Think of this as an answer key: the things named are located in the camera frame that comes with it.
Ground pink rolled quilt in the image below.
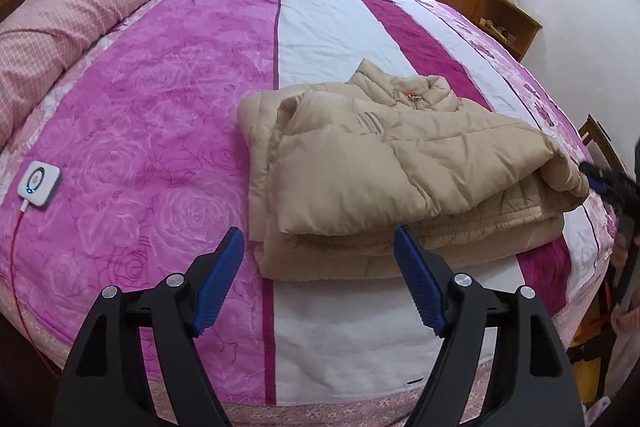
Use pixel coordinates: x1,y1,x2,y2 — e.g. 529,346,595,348
1,0,150,144

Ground beige quilted down jacket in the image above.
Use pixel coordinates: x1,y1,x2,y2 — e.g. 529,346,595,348
238,61,589,282

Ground pink purple floral bedspread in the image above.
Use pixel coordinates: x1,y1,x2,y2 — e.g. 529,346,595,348
1,0,587,426

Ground wooden chair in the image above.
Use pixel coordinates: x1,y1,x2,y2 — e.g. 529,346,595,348
578,114,627,173

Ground person's right hand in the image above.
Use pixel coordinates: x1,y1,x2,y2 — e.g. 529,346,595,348
611,232,630,269

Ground red controller cable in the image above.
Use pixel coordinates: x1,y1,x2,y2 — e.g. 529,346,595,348
8,200,64,381

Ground white electric blanket controller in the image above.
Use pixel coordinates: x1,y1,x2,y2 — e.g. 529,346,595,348
17,160,62,208

